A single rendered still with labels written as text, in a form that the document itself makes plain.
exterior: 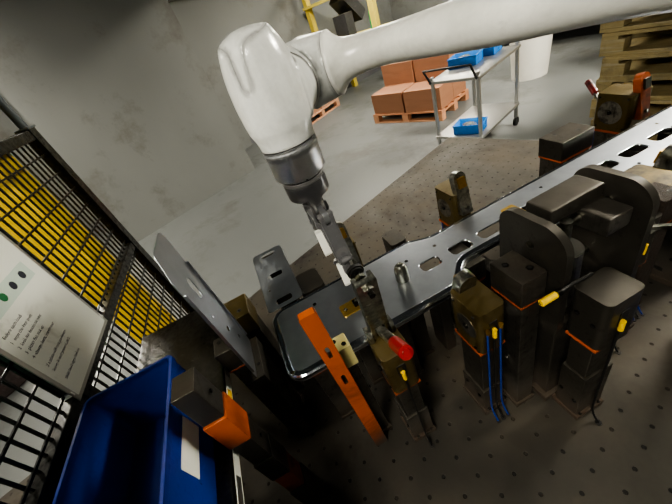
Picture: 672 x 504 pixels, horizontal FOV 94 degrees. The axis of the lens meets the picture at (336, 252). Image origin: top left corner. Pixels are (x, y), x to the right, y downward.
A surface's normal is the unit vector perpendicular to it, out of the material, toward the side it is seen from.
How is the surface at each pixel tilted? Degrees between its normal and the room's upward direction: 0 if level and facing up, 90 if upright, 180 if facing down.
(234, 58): 73
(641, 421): 0
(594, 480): 0
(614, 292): 0
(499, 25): 103
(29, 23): 90
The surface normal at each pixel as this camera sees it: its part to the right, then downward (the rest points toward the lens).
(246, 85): -0.28, 0.55
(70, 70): 0.63, 0.29
